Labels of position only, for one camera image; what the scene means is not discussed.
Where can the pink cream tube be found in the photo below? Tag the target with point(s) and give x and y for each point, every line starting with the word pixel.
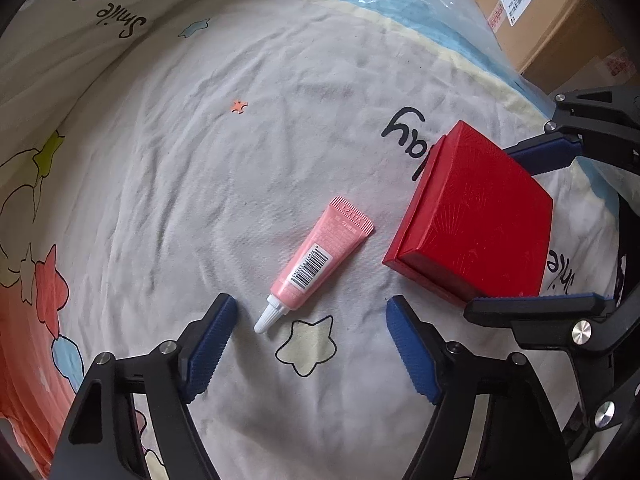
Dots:
pixel 339 231

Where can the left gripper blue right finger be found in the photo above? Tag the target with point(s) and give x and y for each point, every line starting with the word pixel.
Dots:
pixel 520 437

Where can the star patterned bed sheet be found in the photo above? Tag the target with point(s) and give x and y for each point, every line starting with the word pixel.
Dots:
pixel 156 153

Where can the brown cardboard box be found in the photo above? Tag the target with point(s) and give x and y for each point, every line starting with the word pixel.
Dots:
pixel 559 45

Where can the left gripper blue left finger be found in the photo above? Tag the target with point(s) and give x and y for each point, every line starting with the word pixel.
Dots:
pixel 100 438

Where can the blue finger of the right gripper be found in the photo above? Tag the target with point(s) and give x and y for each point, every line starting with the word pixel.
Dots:
pixel 570 322
pixel 601 124

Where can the red gift box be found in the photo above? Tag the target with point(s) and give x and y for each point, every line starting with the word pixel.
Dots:
pixel 478 224

